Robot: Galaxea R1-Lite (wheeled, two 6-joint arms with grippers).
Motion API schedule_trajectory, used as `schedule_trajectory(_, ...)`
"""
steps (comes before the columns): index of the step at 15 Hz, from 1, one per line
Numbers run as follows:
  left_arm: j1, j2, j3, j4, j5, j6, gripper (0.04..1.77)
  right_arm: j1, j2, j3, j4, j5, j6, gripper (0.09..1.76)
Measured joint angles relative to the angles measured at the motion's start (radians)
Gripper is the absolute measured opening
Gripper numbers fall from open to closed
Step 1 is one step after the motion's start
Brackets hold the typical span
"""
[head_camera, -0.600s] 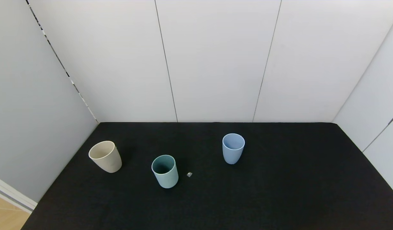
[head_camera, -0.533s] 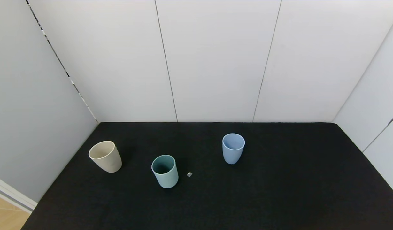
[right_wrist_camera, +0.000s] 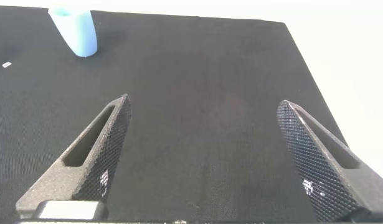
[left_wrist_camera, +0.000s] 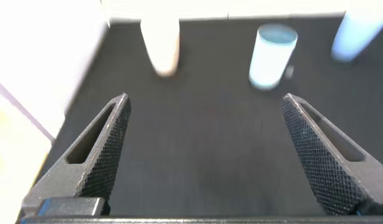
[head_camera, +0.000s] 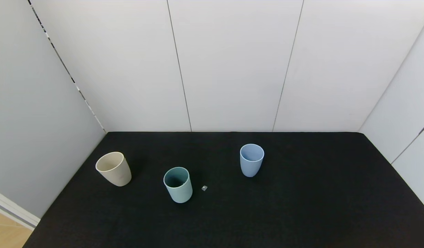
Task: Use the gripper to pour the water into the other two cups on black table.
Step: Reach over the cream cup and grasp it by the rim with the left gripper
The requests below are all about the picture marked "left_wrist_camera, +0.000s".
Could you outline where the teal plastic cup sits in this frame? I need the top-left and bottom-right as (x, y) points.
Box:
(248, 24), (299, 91)

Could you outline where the light blue plastic cup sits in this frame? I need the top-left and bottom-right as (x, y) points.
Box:
(330, 11), (383, 62)

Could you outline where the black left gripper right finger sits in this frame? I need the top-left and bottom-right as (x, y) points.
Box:
(280, 93), (383, 216)

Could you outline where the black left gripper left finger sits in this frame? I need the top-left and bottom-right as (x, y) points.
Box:
(21, 92), (132, 215)

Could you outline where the beige plastic cup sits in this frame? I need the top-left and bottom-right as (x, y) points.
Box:
(139, 17), (181, 77)

